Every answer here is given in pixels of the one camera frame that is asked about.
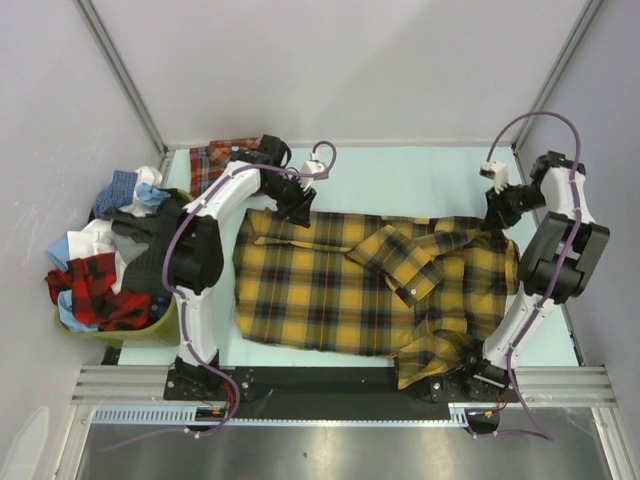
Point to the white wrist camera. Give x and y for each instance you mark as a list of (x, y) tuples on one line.
[(497, 172), (311, 171)]

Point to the light blue shirt in bin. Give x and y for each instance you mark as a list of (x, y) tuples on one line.
[(92, 283)]

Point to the aluminium right corner post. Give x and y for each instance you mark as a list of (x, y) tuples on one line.
[(584, 22)]

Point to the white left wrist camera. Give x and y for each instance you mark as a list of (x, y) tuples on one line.
[(311, 171)]

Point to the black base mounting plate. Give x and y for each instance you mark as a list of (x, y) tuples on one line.
[(349, 394)]

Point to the white shirt in bin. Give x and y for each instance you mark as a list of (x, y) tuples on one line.
[(97, 236)]

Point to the aluminium corner post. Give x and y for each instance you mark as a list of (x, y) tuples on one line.
[(584, 22), (106, 45)]

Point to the white slotted cable duct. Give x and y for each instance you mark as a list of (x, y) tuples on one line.
[(191, 416)]

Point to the aluminium left corner post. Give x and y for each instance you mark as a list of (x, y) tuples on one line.
[(106, 45)]

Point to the red black buffalo plaid shirt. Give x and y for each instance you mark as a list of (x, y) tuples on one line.
[(85, 299)]

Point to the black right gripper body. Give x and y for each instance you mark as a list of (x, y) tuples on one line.
[(511, 204)]

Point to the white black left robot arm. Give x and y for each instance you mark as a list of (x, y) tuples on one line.
[(194, 258)]

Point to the olive green laundry bin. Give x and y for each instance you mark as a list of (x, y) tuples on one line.
[(164, 330)]

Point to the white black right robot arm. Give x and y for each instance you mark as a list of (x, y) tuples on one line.
[(555, 267)]

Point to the folded red plaid shirt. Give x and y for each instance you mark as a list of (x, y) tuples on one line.
[(208, 163)]

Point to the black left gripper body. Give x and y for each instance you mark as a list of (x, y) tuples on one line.
[(287, 194)]

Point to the yellow plaid long sleeve shirt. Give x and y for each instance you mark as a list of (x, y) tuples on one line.
[(423, 292)]

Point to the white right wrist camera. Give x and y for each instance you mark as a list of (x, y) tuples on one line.
[(497, 172)]

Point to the aluminium frame front rail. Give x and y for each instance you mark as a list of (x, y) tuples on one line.
[(550, 386)]

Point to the blue patterned shirt in bin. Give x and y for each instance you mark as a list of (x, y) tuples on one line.
[(117, 194)]

